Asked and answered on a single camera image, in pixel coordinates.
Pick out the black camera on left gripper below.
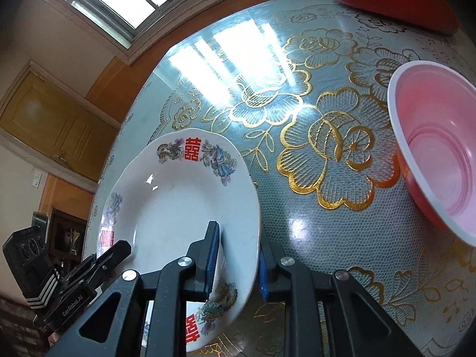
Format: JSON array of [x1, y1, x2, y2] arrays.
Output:
[[2, 226, 60, 310]]

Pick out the dark wooden cabinet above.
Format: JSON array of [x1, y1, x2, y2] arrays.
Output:
[[47, 209, 86, 273]]

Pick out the white light switch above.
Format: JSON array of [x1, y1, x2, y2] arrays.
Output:
[[32, 170, 42, 189]]

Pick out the wooden door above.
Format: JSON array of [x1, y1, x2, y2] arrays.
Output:
[[1, 60, 120, 193]]

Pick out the red plastic bowl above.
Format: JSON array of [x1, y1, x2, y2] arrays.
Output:
[[387, 60, 475, 246]]

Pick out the white plate red characters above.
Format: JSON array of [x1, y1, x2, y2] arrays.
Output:
[[97, 128, 261, 352]]

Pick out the floral lace tablecloth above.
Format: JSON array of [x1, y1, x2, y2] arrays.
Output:
[[84, 0, 475, 356]]

